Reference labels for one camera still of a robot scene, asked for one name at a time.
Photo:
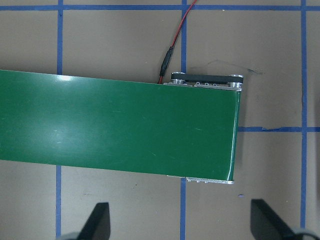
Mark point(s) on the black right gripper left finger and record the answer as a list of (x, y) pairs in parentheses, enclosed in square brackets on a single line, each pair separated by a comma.
[(98, 225)]

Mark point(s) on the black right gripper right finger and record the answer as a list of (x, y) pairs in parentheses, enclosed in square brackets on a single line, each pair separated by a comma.
[(265, 224)]

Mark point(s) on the green conveyor belt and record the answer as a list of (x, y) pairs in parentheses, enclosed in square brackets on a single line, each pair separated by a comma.
[(175, 130)]

